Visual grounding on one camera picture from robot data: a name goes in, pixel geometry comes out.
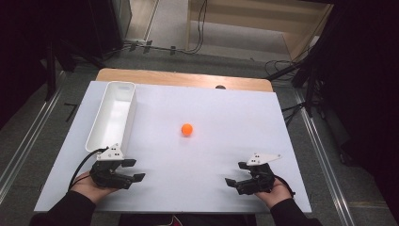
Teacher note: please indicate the person's left hand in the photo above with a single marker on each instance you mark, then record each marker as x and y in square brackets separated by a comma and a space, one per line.
[89, 188]

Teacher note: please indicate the dark cabinet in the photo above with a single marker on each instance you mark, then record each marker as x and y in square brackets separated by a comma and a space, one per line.
[106, 25]

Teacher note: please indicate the wooden table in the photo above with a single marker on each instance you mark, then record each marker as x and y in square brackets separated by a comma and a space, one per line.
[175, 78]

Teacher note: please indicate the person's right hand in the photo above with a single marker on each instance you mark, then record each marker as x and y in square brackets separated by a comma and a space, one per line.
[275, 194]

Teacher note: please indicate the metal floor rail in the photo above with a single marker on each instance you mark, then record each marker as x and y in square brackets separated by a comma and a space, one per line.
[28, 141]
[326, 169]

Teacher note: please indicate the orange ball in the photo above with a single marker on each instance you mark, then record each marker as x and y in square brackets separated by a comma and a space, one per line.
[187, 129]

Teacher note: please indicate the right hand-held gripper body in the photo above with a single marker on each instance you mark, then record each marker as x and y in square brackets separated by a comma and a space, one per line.
[258, 179]

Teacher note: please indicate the person's dark clothing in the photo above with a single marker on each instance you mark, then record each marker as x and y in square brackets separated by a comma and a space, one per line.
[194, 220]

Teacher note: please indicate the black tripod stand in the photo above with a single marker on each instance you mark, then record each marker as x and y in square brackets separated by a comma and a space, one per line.
[309, 78]

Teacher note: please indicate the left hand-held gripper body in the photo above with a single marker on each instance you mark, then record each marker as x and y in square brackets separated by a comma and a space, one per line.
[108, 172]

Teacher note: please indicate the white plastic bin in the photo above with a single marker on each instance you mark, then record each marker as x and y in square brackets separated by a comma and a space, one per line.
[113, 116]

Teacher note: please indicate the light wooden shelf unit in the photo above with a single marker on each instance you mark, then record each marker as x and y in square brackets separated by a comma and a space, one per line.
[251, 19]

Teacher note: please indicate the white board sheet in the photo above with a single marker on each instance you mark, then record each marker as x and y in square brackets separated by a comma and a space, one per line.
[213, 163]

